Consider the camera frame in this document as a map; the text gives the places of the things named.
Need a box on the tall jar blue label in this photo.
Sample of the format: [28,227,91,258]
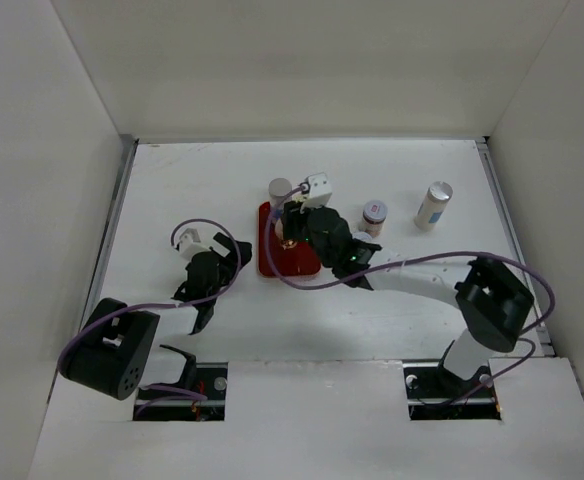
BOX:
[268,177,293,212]

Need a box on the pink cap spice bottle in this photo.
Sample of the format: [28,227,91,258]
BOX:
[274,219,286,248]

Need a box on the red-white lid sauce jar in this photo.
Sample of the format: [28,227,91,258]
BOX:
[352,231,376,244]

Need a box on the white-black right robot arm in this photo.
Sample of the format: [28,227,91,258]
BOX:
[280,201,534,405]

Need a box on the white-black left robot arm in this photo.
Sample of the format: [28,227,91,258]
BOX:
[57,228,252,400]

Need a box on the red lacquer tray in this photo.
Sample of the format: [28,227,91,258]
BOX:
[257,201,322,278]

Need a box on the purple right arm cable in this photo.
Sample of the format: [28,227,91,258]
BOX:
[265,182,557,407]

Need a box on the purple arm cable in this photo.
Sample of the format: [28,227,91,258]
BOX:
[57,218,243,376]
[265,182,557,407]

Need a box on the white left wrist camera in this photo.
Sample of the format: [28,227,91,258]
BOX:
[175,228,210,261]

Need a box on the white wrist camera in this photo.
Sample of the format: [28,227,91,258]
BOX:
[300,172,333,209]
[175,228,210,261]

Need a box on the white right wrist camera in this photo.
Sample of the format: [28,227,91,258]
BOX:
[300,172,333,209]

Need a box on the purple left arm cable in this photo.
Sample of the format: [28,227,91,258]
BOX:
[57,218,243,376]

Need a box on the left aluminium side rail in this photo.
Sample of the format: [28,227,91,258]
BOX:
[81,134,138,322]

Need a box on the aluminium side rail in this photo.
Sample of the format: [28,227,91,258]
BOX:
[81,134,138,322]
[475,137,556,357]

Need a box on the right aluminium side rail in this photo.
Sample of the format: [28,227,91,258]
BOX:
[475,137,556,357]

